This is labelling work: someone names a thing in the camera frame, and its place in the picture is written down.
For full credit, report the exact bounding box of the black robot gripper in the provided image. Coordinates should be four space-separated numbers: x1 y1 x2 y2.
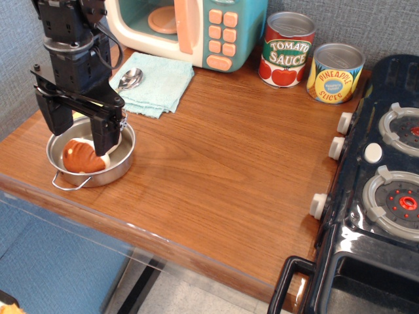
32 32 124 156

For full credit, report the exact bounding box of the brown plush toy mushroom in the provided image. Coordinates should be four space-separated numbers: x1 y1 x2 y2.
62 136 122 173

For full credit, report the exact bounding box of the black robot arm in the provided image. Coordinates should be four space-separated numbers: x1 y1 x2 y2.
32 1 126 156

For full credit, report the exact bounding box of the small steel pot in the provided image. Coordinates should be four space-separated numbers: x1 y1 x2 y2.
46 117 136 191

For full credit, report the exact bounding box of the metal spoon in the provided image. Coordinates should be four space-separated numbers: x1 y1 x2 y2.
115 67 143 94

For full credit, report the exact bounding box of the light blue folded cloth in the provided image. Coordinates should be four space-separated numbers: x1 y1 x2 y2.
110 52 194 118

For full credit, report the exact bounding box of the teal toy microwave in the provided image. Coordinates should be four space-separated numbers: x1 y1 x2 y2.
105 0 268 73

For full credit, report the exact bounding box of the tomato sauce can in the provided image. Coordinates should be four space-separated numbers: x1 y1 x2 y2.
259 11 316 88

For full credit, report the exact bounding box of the white stove knob bottom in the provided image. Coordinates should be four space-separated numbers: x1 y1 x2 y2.
309 194 327 220

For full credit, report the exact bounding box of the white stove knob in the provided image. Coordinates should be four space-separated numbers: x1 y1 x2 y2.
337 112 353 135
309 194 327 220
328 137 345 160

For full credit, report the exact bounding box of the white stove knob middle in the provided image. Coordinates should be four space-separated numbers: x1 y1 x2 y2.
328 137 345 160

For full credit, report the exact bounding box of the pineapple slices can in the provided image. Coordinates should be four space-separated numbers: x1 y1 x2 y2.
306 43 365 104

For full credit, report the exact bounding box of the white stove knob top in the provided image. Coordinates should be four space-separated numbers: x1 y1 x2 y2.
337 112 353 135

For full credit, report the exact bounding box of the black toy stove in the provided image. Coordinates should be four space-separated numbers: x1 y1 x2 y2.
268 54 418 313

